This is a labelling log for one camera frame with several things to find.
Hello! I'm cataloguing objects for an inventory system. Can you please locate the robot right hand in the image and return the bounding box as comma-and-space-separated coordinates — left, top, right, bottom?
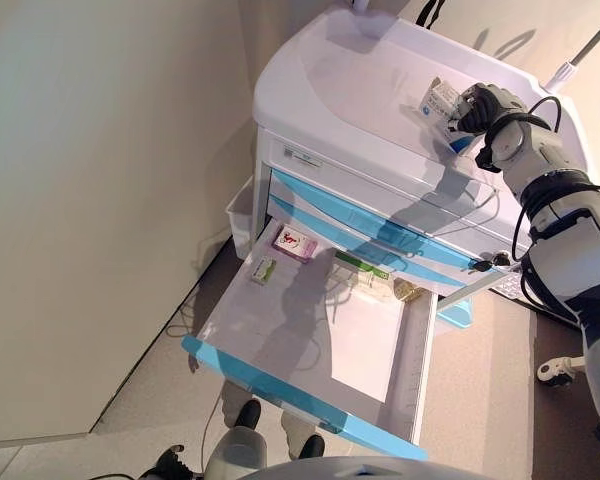
452, 83, 529, 136

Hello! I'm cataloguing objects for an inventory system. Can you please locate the black key bunch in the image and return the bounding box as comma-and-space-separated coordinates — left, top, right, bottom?
468, 251, 512, 275

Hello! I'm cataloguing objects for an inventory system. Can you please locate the gold foil pill pack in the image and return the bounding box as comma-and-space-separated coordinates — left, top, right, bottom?
392, 279, 424, 304

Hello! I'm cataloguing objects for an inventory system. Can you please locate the pink white medicine box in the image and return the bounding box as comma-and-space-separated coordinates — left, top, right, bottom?
271, 224, 319, 264

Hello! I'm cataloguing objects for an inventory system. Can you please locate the blue lidded waste bin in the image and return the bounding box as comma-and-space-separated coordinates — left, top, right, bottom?
437, 292, 474, 331

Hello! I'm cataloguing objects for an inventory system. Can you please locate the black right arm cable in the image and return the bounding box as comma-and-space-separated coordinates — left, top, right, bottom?
511, 95, 600, 326

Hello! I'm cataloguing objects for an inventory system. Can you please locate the white blue medicine box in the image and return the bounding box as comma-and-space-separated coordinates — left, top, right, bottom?
417, 75, 476, 154

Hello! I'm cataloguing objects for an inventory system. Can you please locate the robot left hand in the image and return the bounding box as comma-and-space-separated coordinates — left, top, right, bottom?
140, 443, 204, 480

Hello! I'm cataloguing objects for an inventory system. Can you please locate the large green white medicine box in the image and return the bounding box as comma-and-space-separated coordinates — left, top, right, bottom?
334, 249, 396, 304

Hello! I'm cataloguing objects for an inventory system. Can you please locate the cart label sticker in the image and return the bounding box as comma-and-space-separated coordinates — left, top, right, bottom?
279, 144, 326, 169

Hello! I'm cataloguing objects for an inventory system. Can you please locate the metal IV pole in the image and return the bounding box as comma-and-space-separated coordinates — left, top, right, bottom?
544, 19, 600, 94

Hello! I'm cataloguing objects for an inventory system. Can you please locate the white side rack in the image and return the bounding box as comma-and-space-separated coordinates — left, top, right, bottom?
223, 174, 257, 261

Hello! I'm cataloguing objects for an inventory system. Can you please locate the black strap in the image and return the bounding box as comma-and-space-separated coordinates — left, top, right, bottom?
413, 0, 446, 29

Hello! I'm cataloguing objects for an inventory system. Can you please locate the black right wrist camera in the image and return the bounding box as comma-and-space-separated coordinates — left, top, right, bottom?
474, 142, 501, 174

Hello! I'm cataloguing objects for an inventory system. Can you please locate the white blue cart drawer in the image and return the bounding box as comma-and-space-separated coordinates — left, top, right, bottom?
269, 167, 489, 281
269, 193, 469, 299
181, 217, 439, 461

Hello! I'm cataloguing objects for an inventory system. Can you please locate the white medical cart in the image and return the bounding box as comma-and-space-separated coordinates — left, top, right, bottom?
252, 9, 589, 451

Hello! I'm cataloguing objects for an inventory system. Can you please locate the small green medicine box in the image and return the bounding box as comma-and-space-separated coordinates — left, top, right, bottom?
249, 255, 279, 286

